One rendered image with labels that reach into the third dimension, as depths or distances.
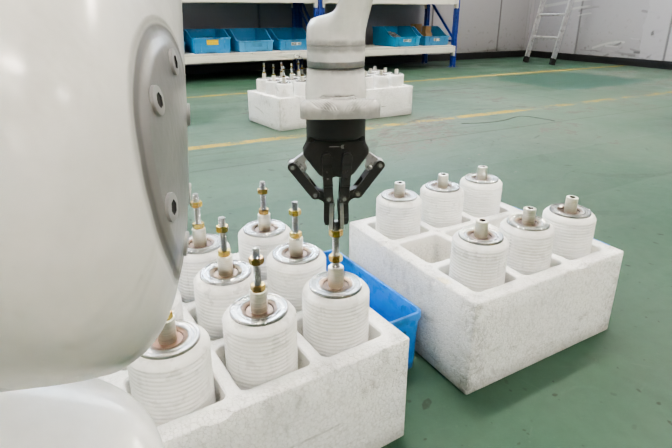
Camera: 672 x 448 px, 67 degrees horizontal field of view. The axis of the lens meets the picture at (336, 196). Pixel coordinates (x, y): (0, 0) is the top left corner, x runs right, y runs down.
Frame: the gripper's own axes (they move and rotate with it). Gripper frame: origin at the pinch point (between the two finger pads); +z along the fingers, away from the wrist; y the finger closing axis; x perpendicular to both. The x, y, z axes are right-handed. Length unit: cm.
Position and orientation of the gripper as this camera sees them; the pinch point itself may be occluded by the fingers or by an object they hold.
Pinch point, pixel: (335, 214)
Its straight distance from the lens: 68.1
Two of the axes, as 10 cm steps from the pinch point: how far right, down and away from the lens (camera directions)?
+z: 0.0, 9.4, 3.4
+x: 0.8, 3.4, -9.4
